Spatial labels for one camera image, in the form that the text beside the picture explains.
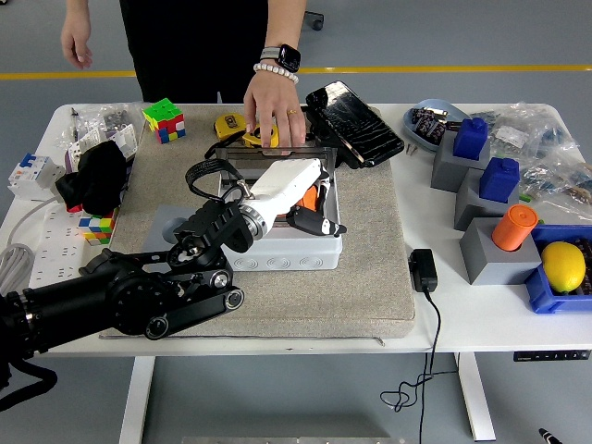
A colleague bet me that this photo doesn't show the dark printed packets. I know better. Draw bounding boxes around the dark printed packets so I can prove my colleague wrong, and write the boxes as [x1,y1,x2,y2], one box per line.
[411,106,450,142]
[575,238,592,297]

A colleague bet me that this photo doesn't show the grey plastic box clear lid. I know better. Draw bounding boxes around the grey plastic box clear lid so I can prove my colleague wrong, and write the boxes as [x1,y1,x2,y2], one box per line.
[216,146,344,273]

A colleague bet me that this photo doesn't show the grey-brown mat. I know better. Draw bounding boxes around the grey-brown mat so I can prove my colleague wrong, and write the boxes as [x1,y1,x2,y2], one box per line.
[91,104,416,340]

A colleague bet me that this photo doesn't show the glossy black case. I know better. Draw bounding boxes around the glossy black case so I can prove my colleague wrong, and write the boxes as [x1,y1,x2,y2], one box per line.
[305,80,406,170]

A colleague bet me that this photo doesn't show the white table leg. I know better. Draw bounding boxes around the white table leg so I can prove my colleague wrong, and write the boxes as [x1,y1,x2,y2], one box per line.
[117,355,156,444]
[455,351,497,441]

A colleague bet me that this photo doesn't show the light blue bowl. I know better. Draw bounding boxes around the light blue bowl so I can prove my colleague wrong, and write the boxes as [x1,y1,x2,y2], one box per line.
[401,98,468,154]

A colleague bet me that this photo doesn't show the clear bags with white labels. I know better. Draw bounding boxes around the clear bags with white labels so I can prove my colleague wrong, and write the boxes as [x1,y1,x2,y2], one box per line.
[57,102,144,172]

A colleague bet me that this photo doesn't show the blue plastic bin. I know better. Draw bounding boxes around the blue plastic bin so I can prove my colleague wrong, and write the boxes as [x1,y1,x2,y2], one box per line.
[524,224,592,315]

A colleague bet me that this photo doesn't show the clear bag of metal nuts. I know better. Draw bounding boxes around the clear bag of metal nuts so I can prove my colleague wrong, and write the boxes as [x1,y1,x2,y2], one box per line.
[101,108,134,131]

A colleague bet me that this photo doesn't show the black adapter cord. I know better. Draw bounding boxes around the black adapter cord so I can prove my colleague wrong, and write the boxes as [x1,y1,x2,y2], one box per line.
[379,290,459,444]

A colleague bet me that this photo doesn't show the blue plastic block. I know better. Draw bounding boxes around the blue plastic block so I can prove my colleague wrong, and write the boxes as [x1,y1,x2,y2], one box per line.
[451,117,490,162]
[478,156,521,204]

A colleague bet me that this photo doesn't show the orange cylinder battery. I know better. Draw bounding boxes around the orange cylinder battery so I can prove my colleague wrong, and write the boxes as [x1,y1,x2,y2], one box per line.
[295,184,320,212]
[491,204,540,253]

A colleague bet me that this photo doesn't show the white power strip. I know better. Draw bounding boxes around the white power strip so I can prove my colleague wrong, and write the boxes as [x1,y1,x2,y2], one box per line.
[28,203,117,290]

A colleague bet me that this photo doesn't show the grey block with round hole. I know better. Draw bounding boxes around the grey block with round hole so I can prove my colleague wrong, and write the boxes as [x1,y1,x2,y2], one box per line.
[459,216,543,287]
[143,205,200,253]

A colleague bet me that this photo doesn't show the white circuit breaker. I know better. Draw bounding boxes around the white circuit breaker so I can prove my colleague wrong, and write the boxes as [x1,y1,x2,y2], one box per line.
[6,152,66,201]

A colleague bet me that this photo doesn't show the white bead bracelet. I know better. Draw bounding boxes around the white bead bracelet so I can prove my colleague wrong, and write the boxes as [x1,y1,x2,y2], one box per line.
[253,62,300,84]

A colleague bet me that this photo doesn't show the black power adapter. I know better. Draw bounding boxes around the black power adapter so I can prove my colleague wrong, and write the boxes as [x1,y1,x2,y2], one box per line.
[409,248,439,293]

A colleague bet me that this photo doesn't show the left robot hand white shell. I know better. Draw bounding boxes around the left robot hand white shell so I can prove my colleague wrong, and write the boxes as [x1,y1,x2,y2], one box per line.
[242,158,348,238]

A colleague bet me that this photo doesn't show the person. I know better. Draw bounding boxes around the person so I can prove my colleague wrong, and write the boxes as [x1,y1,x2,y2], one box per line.
[118,0,278,105]

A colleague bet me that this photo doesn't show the yellow lemon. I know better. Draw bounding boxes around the yellow lemon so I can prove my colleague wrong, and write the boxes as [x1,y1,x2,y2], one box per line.
[540,240,587,293]

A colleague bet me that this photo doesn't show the black pouch with strap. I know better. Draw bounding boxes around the black pouch with strap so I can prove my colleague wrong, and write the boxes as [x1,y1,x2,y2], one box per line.
[300,105,357,170]

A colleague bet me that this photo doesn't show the person's right hand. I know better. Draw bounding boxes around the person's right hand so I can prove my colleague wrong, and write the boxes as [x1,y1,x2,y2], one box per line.
[61,20,93,70]

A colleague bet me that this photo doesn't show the person's left hand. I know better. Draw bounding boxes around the person's left hand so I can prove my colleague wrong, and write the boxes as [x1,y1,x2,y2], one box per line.
[243,73,306,149]

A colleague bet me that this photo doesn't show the grey cable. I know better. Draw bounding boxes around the grey cable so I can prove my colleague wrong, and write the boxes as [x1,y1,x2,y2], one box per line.
[0,196,61,297]

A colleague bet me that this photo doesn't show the grey block holder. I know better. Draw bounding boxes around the grey block holder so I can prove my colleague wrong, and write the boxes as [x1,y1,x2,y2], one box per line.
[430,133,491,191]
[453,166,522,232]

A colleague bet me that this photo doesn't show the black cloth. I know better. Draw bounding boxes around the black cloth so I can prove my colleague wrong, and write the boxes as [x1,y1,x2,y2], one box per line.
[55,141,130,216]

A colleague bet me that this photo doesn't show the clear bag of small parts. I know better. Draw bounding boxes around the clear bag of small parts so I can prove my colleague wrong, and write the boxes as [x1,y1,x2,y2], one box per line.
[520,156,592,207]
[471,102,579,159]

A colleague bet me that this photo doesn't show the black wrist watch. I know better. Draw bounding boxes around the black wrist watch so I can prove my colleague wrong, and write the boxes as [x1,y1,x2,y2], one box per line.
[260,43,302,74]

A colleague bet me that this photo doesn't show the puzzle cube under cloth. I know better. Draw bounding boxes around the puzzle cube under cloth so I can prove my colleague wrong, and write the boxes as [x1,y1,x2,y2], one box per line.
[77,207,120,247]

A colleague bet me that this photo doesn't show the puzzle cube green face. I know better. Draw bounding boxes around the puzzle cube green face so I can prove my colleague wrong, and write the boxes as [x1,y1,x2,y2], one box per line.
[142,98,188,145]

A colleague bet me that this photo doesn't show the yellow tape measure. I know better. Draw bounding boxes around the yellow tape measure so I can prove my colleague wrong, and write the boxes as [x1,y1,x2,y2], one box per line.
[214,113,249,142]
[204,120,282,160]

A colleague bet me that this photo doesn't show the table control panel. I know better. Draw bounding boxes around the table control panel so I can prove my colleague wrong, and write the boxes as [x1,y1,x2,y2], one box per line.
[512,350,591,363]

